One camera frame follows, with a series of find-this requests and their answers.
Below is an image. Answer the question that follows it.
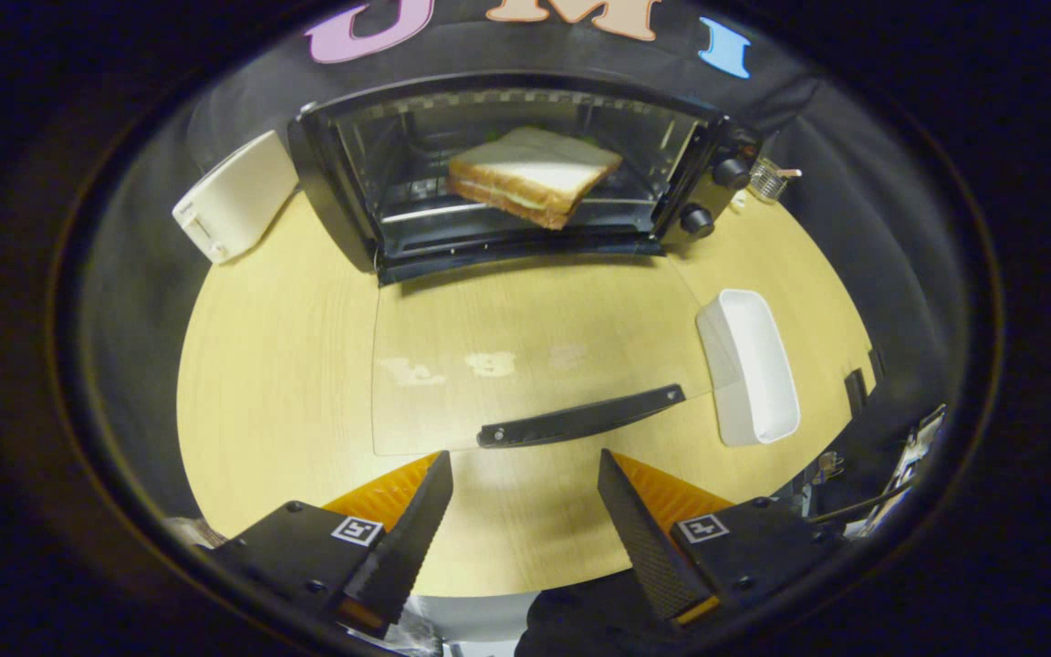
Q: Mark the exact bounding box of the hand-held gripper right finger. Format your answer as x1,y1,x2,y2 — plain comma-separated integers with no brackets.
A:
598,448,847,628

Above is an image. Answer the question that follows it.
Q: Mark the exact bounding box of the black toaster oven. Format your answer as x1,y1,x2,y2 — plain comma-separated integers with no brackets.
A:
286,73,764,457

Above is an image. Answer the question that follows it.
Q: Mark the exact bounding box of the white pop-up toaster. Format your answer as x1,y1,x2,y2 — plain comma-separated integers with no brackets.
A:
172,130,300,266

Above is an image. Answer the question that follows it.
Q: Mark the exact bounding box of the person's dark clothing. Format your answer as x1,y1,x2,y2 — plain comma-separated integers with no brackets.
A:
515,584,668,657

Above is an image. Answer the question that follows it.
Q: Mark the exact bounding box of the white rectangular tray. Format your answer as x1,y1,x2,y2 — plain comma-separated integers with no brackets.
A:
696,288,802,448

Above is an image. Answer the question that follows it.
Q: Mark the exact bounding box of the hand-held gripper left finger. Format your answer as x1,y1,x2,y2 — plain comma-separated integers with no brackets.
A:
211,451,454,639

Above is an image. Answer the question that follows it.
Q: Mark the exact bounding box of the wire mesh utensil holder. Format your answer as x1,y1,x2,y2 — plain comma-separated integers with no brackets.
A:
749,155,804,203

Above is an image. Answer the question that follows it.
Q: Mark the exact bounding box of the sandwich with lettuce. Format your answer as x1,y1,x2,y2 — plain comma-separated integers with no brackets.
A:
448,126,625,231

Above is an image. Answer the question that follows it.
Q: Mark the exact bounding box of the grey metal frame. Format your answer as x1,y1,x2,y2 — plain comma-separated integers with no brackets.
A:
799,405,947,539

